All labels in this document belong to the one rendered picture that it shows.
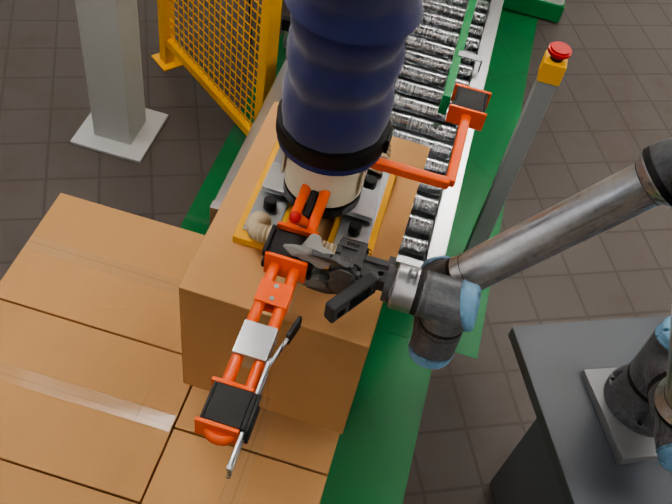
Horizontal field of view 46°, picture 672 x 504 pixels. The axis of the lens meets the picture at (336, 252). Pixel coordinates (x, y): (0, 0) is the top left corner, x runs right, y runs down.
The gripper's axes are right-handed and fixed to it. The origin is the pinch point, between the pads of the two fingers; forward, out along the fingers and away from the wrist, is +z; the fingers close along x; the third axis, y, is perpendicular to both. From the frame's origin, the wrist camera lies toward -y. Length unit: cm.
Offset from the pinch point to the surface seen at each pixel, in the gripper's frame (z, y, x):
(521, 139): -49, 112, -50
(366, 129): -7.7, 20.1, 19.4
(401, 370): -33, 59, -120
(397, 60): -10.0, 25.3, 32.2
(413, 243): -24, 69, -65
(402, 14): -9.4, 21.4, 44.1
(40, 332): 63, 4, -65
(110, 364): 43, 2, -65
